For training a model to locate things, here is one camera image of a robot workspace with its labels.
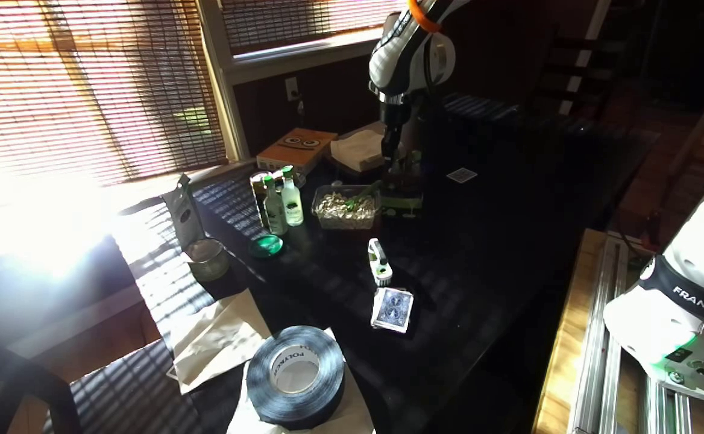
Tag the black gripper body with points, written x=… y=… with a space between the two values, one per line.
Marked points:
x=396 y=115

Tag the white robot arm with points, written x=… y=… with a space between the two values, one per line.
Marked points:
x=506 y=199

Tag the dark bottle carrier box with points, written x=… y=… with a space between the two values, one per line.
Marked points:
x=400 y=194

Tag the white plastic bottle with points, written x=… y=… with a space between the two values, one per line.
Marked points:
x=293 y=199
x=273 y=207

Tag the white green carton box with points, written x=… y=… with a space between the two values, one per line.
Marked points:
x=184 y=213

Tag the folded white towel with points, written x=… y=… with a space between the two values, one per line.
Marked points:
x=359 y=149

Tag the clear plastic container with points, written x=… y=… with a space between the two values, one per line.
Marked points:
x=344 y=205

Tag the white small device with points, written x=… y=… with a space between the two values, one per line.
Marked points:
x=381 y=273

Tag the green lid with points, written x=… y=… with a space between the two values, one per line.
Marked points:
x=267 y=244

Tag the blue playing card pack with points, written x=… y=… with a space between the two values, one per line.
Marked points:
x=391 y=309

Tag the small glass jar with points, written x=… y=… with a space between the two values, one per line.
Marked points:
x=207 y=260

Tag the white paper under tape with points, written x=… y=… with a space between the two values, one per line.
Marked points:
x=347 y=418

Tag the window blinds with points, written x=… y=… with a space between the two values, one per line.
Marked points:
x=126 y=89

